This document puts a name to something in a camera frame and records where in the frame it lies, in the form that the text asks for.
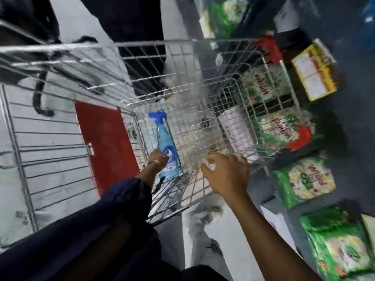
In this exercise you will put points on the person's left hand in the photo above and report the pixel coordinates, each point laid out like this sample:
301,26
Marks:
156,160

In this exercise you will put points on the person's right hand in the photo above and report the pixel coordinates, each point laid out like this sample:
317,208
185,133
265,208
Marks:
230,177

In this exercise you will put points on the person's left fingers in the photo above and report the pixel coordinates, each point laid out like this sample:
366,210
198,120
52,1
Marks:
164,160

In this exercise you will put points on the person's right thumb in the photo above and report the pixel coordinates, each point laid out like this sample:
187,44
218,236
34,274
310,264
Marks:
208,174

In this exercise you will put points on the blue spray bottle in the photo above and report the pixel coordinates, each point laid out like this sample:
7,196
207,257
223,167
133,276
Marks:
164,137

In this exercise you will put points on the person's right forearm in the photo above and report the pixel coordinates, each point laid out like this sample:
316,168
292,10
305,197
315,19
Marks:
269,239

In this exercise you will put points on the person's left forearm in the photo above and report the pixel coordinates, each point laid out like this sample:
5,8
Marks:
117,207

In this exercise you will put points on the person's grey shoe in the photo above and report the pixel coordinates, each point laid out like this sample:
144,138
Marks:
205,212

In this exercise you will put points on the white pink packet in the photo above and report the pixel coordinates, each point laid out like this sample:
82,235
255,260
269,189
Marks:
237,134

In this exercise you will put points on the red cart seat flap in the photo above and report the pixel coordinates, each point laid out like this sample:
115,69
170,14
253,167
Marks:
104,143

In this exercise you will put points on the green rice packet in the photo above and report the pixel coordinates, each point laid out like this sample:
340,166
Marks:
339,245
265,84
227,14
278,130
304,181

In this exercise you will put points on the white shelf label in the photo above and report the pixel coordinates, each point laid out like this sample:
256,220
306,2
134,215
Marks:
277,222

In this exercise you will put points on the red cart corner bumper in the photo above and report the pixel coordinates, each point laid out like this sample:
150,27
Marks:
269,48
301,138

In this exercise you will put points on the yellow white box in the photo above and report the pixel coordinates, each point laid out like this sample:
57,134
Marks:
315,70

